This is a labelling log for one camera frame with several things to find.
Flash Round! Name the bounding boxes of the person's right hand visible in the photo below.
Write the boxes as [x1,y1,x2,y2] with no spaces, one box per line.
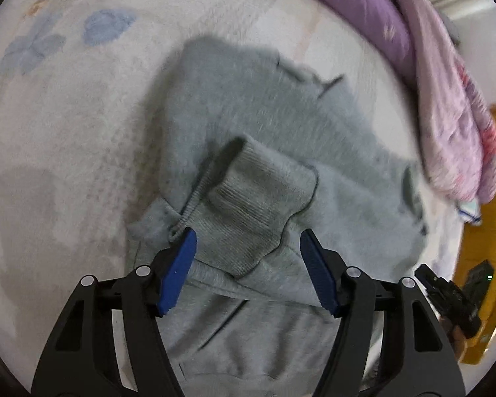
[450,326,469,361]

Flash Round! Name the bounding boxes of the teal striped pillow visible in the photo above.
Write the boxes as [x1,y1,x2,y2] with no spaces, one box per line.
[455,198,483,226]

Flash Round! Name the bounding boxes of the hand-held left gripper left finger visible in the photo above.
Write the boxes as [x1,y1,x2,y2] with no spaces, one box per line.
[31,227,198,397]

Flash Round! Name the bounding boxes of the white floral bed blanket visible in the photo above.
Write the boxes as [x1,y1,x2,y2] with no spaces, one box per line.
[0,0,466,385]

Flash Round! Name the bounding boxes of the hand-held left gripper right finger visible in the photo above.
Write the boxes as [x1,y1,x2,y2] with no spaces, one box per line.
[300,228,467,397]

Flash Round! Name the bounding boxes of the grey hoodie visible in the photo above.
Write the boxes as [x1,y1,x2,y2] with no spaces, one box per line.
[127,37,433,397]

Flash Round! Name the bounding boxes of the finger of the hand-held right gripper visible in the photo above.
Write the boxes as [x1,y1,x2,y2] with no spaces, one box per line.
[414,264,443,300]

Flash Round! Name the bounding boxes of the purple floral quilt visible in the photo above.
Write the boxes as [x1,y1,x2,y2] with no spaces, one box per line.
[267,0,496,216]

